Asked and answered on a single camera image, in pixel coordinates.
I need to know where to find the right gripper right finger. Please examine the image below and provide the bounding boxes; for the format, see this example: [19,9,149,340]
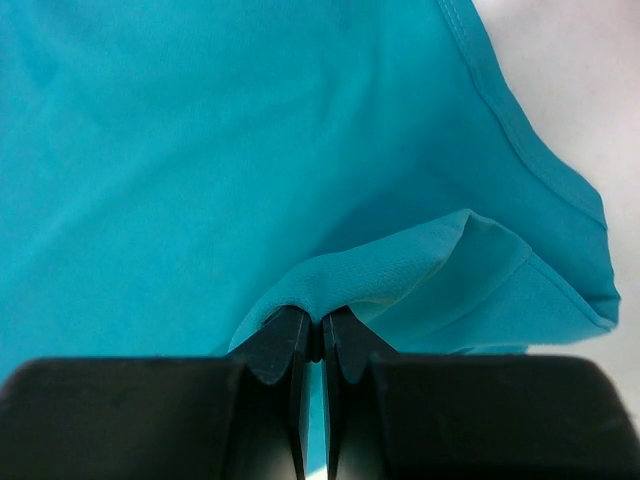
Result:
[322,308,639,479]

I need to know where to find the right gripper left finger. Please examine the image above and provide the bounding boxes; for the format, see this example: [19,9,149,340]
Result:
[1,307,311,479]

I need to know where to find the teal polo shirt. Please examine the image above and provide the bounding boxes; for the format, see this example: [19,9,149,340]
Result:
[1,1,620,477]

